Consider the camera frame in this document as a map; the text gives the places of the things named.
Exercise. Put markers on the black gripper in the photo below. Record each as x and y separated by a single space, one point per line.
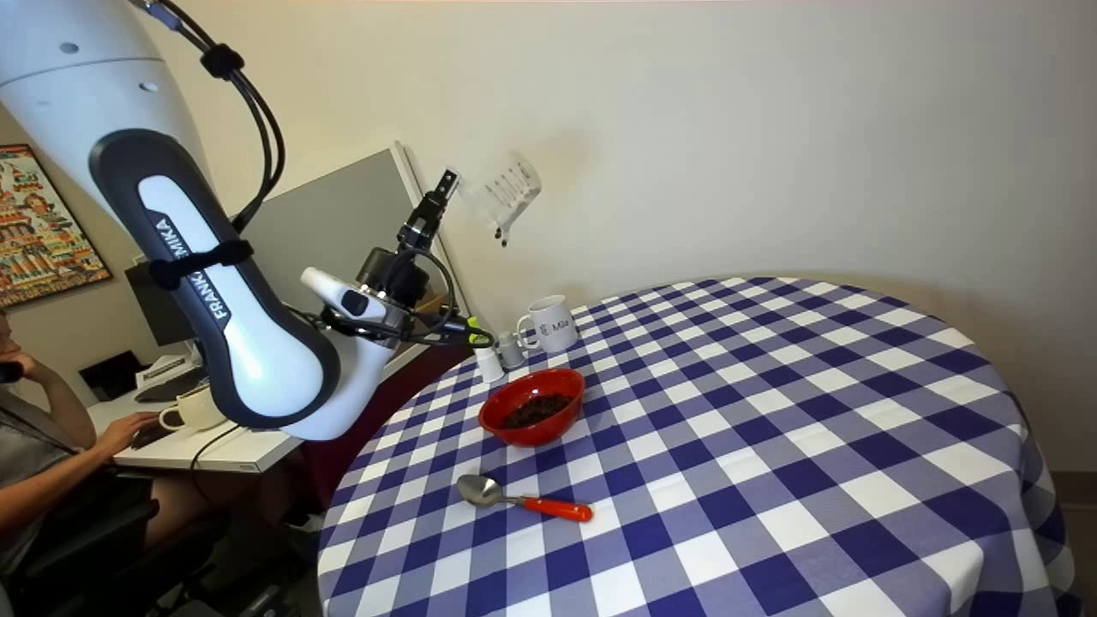
395 272

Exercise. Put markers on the seated person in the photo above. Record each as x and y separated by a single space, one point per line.
57 464

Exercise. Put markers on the black office chair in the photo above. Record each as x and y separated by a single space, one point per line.
119 546

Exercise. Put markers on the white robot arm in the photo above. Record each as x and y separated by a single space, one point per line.
90 91

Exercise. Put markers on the white mug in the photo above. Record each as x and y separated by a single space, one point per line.
546 327

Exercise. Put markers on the clear plastic measuring jug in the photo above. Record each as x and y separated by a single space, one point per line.
500 188

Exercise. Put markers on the small green capped bottle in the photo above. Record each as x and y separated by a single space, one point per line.
483 353

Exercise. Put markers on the grey desk partition panel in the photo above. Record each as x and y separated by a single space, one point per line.
334 220

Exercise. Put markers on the red bowl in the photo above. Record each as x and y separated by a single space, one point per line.
531 408

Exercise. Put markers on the framed colourful wall picture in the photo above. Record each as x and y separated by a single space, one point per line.
42 245

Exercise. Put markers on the metal spoon orange handle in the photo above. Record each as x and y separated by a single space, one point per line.
480 491

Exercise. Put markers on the white office desk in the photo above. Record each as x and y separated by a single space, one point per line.
242 450

